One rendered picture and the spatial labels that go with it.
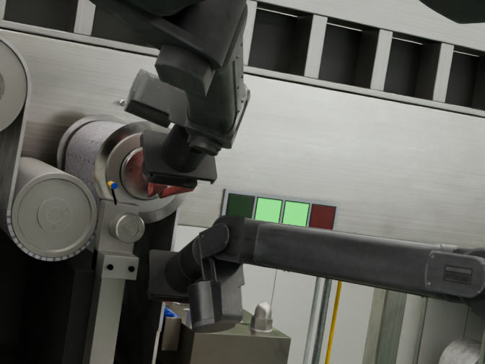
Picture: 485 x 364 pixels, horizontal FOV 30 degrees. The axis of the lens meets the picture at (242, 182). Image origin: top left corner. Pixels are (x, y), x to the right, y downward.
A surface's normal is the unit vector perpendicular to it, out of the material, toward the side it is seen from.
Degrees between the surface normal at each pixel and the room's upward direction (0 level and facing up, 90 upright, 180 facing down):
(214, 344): 90
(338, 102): 90
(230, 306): 66
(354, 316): 90
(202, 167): 51
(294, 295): 90
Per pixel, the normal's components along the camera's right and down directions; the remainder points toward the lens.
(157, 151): 0.42, -0.53
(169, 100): 0.21, -0.05
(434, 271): -0.73, -0.15
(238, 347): 0.39, 0.11
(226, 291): 0.67, -0.27
